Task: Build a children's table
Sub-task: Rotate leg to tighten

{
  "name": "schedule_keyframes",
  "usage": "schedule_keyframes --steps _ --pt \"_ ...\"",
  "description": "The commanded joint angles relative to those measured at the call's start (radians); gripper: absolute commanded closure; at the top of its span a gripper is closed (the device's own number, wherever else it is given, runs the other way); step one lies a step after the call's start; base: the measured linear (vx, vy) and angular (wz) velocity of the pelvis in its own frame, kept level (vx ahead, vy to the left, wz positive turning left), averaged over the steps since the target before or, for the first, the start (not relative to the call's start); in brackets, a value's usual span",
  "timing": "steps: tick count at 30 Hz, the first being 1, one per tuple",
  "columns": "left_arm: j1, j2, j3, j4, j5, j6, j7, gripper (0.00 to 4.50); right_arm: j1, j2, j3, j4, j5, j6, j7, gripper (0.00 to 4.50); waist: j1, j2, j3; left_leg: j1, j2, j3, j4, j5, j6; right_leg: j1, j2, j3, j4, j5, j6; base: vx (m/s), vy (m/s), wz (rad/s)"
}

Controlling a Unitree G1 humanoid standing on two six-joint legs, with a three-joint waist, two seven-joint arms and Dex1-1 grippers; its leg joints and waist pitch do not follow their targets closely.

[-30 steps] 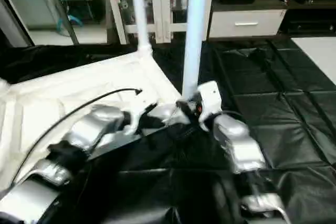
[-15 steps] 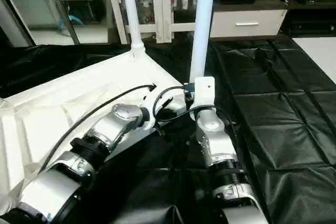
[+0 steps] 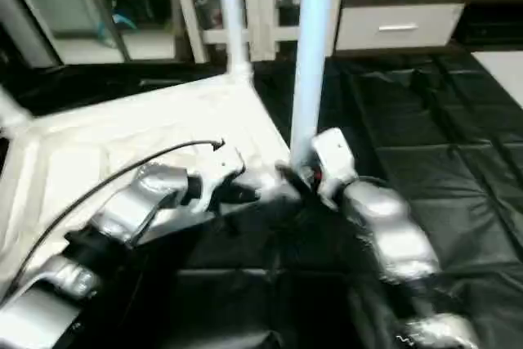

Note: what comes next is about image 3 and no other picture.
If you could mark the black low media cabinet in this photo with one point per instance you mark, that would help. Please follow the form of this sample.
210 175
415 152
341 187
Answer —
490 14

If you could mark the white glass door cabinet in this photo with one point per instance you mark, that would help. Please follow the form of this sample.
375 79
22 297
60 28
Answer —
261 34

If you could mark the black table mat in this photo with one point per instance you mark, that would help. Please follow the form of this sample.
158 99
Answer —
441 161

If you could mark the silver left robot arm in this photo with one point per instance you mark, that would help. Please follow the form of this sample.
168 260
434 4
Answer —
139 202

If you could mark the grey metal frame post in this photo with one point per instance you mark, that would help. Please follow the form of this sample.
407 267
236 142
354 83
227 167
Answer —
102 2
24 22

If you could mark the white drawer unit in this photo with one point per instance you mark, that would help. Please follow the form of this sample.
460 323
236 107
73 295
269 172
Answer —
396 29

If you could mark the blue plastic stool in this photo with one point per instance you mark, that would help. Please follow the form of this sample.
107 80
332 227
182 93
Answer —
122 20

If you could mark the white plastic table top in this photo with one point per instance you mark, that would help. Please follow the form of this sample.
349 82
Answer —
98 136

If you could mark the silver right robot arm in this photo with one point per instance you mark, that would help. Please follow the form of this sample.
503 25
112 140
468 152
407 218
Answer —
384 226

